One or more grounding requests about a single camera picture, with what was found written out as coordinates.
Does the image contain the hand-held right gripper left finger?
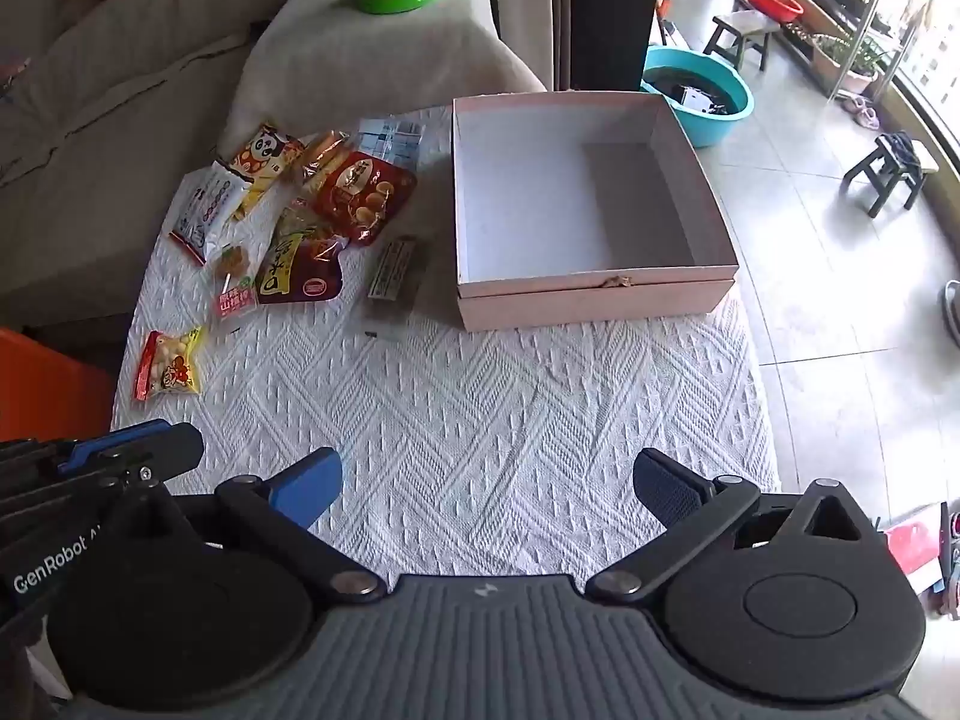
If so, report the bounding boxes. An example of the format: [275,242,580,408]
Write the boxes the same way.
[112,446,383,605]

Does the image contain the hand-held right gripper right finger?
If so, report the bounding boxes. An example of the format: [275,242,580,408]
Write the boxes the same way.
[585,448,882,605]

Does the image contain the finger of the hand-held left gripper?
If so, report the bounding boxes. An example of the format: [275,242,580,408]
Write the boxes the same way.
[0,424,205,535]
[0,420,182,478]

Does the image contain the red yellow star snack packet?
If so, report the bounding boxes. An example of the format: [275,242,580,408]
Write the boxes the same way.
[133,326,209,402]

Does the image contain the small clear orange candy packet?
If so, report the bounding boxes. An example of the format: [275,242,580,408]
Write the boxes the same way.
[208,242,260,321]

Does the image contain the dark red yellow-label snack packet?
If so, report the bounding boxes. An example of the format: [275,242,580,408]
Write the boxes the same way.
[253,199,350,306]

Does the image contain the grey white snack bar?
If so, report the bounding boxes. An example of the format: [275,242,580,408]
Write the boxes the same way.
[364,236,428,338]

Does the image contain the white red-trimmed snack packet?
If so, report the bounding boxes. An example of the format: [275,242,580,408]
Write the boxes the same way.
[169,161,252,267]

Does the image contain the panda print snack packet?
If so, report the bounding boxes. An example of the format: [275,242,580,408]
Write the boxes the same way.
[229,122,305,222]

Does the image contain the red packet with yellow rounds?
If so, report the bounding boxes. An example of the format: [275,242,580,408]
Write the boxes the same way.
[311,151,419,247]

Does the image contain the pink cardboard box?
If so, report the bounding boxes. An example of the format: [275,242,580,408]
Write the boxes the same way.
[450,90,742,332]

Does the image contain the long yellow noodle snack packet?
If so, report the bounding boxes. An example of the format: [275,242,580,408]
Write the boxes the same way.
[300,130,353,192]

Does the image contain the clear packet of blue cubes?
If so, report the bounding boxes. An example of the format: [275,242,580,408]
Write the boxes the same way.
[352,116,425,170]

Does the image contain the orange chair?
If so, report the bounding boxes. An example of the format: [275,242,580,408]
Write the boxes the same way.
[0,326,121,443]

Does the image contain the red plastic item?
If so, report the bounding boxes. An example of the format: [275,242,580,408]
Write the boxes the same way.
[885,502,952,601]

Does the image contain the beige sofa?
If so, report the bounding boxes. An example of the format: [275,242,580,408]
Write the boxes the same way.
[0,0,496,331]

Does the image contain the teal plastic basin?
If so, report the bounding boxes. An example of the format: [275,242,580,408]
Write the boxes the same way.
[641,45,755,149]

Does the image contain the dark wooden stool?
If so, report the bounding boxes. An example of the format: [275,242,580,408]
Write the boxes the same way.
[841,139,942,218]

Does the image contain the dark cloth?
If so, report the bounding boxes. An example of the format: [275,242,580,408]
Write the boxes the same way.
[876,131,920,166]

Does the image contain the pink slippers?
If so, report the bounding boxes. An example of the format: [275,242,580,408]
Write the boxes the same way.
[840,94,882,128]

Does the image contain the beige armrest cover cloth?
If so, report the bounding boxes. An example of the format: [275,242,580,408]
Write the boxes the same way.
[217,0,548,158]

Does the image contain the potted plant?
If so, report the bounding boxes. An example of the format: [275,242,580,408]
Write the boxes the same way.
[814,34,886,95]

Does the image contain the dark stool with pale seat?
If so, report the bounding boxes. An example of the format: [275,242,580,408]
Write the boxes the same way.
[701,11,781,72]

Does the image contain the red plastic basin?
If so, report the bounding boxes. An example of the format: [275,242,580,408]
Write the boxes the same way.
[742,0,805,23]

